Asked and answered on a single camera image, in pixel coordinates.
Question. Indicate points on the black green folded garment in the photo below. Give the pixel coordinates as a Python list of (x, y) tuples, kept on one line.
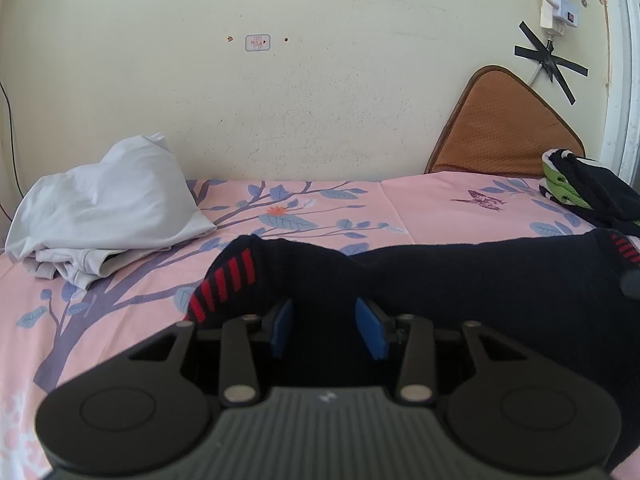
[(595, 190)]

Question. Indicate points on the pink printed bedsheet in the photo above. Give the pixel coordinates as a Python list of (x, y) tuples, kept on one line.
[(325, 210)]

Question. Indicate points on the white door frame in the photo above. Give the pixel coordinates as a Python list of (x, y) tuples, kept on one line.
[(620, 60)]

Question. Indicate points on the white cloth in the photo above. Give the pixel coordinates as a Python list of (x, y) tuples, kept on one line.
[(110, 200)]

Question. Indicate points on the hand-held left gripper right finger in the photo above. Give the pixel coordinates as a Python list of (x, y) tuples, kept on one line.
[(371, 331)]

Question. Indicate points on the navy red knit sweater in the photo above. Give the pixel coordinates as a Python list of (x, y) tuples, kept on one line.
[(450, 280)]

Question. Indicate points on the black tape cross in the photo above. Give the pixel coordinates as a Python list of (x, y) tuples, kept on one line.
[(550, 55)]

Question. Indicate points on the brown cushion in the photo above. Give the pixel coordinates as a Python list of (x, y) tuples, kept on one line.
[(505, 130)]

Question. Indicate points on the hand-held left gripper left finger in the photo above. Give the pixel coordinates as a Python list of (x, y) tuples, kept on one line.
[(283, 329)]

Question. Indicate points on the small wall sticker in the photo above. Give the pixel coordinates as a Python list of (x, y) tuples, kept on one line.
[(257, 42)]

